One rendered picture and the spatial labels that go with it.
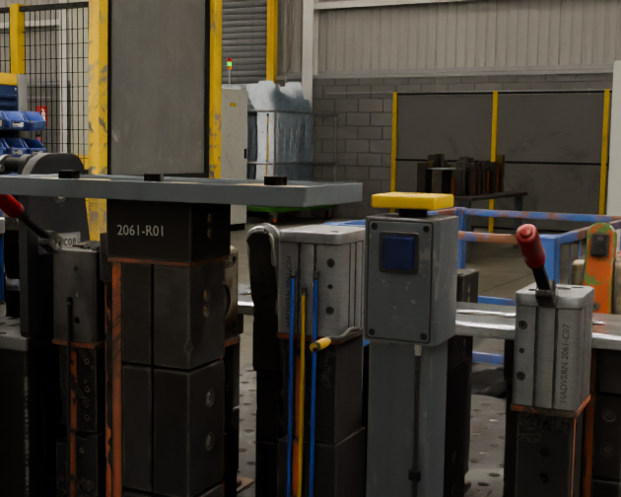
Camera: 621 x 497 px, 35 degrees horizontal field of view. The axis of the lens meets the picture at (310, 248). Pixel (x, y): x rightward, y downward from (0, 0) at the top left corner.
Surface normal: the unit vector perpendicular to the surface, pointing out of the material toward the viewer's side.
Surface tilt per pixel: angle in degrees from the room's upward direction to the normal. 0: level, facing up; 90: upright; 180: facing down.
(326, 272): 90
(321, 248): 90
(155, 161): 92
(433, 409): 90
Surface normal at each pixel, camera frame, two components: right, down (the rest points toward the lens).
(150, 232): -0.42, 0.08
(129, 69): 0.88, 0.08
